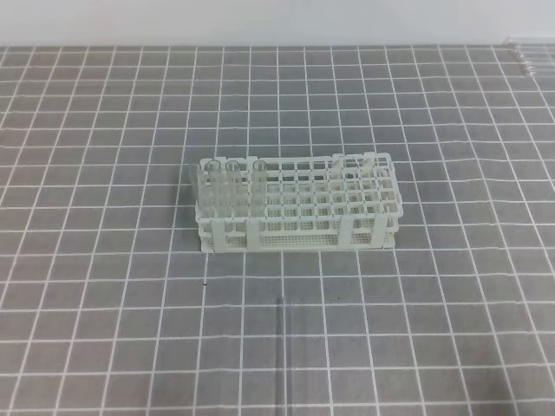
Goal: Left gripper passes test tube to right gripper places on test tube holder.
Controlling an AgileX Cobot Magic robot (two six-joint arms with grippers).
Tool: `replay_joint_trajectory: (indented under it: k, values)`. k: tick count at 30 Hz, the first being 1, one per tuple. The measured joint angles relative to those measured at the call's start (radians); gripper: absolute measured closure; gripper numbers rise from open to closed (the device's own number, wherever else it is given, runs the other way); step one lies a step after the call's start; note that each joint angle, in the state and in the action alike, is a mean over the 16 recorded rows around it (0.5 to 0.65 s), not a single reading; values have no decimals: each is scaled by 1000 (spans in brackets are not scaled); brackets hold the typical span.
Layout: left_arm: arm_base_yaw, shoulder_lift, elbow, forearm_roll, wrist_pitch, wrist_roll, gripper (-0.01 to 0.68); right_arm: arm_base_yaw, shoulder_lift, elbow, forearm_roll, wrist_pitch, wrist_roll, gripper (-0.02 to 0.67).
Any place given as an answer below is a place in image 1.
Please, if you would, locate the clear glass test tube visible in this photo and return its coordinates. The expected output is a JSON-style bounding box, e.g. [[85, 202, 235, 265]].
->
[[274, 295, 296, 415]]

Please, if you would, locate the spare glass test tubes pile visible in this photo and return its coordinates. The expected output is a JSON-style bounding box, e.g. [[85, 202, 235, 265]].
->
[[506, 36, 555, 78]]

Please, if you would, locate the white plastic test tube rack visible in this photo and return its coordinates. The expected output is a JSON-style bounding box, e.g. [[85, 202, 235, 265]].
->
[[195, 152, 403, 253]]

